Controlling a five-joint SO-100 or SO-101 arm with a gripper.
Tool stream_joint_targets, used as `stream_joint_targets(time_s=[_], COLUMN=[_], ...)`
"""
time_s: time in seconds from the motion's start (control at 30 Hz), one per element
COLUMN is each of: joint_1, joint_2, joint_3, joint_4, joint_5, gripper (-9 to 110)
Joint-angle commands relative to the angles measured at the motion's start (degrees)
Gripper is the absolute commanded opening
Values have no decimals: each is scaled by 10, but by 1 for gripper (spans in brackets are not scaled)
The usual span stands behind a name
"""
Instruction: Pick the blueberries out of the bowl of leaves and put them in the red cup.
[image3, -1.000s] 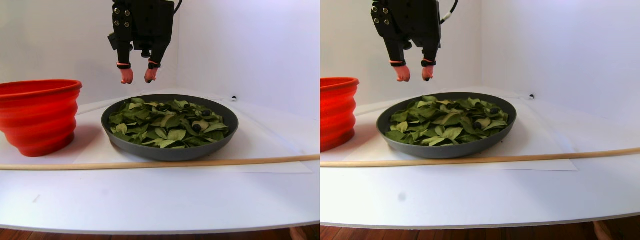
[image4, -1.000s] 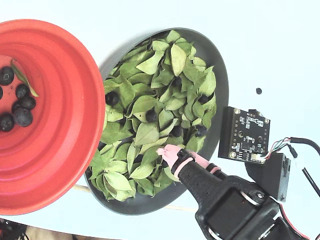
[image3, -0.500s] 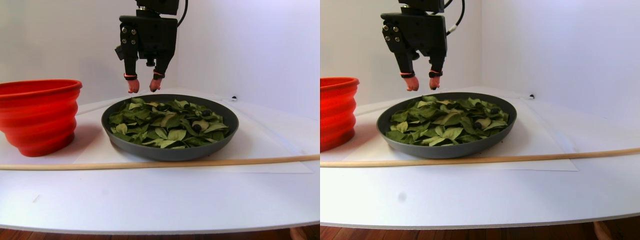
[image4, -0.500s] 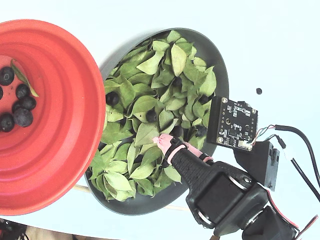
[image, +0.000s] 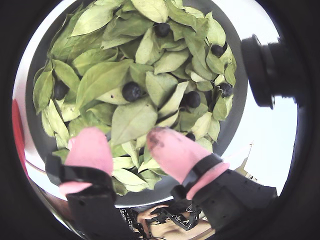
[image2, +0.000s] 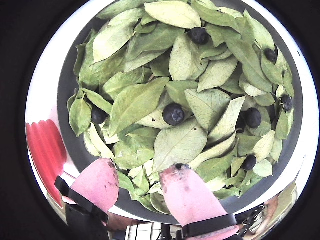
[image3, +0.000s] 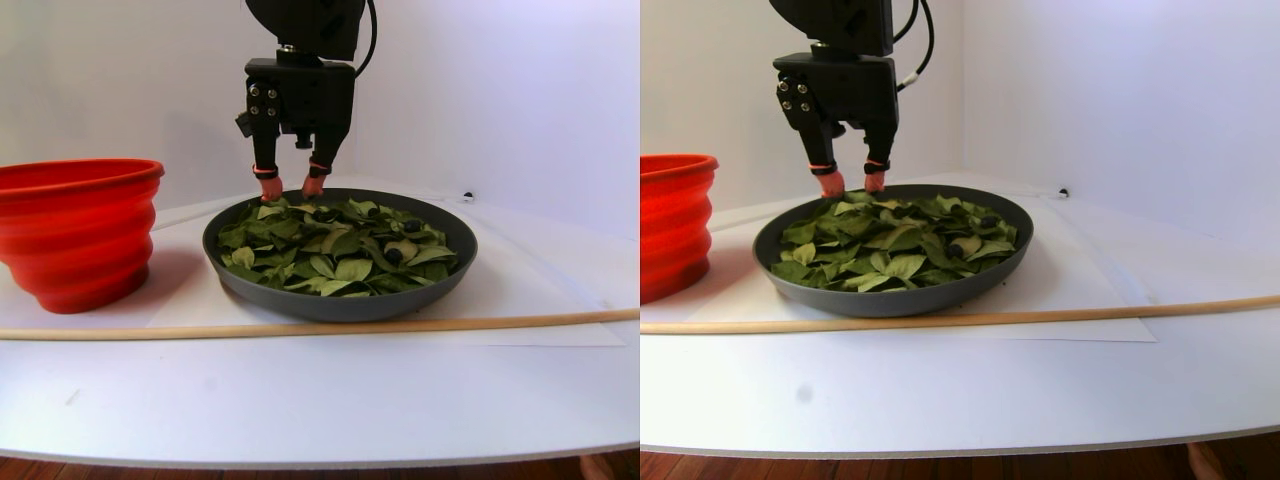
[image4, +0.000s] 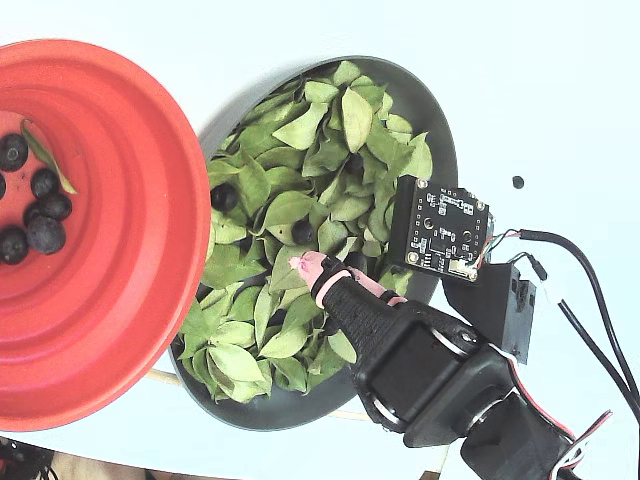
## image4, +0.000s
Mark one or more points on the small black table knob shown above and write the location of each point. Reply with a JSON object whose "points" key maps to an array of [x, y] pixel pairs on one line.
{"points": [[518, 181]]}

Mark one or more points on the black printed camera mount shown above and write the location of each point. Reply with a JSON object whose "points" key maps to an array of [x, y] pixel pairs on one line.
{"points": [[500, 310]]}

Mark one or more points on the dark grey round bowl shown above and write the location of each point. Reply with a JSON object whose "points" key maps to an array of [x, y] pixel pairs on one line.
{"points": [[280, 415]]}

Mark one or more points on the pile of green leaves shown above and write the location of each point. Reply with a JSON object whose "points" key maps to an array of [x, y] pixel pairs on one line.
{"points": [[300, 130]]}

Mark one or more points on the red collapsible ribbed cup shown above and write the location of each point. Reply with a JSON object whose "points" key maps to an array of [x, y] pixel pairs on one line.
{"points": [[125, 250]]}

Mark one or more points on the beige speckled rug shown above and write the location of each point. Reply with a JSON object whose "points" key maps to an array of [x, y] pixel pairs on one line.
{"points": [[100, 470]]}

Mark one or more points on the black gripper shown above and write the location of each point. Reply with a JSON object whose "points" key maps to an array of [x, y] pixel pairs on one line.
{"points": [[407, 367]]}

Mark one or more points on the narrow green leaf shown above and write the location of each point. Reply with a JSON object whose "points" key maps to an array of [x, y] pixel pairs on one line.
{"points": [[45, 156]]}

